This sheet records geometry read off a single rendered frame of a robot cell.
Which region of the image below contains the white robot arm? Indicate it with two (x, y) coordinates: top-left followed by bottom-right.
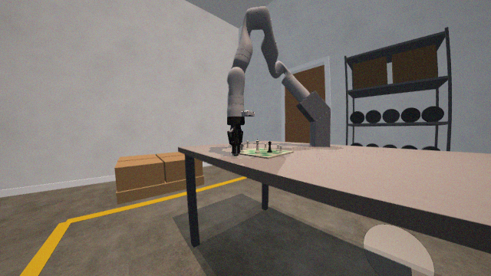
(227, 6), (310, 117)

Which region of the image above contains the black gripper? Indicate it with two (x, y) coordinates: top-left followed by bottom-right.
(227, 117), (245, 155)

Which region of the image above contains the green and white chessboard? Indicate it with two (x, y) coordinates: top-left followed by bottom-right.
(238, 148), (294, 159)

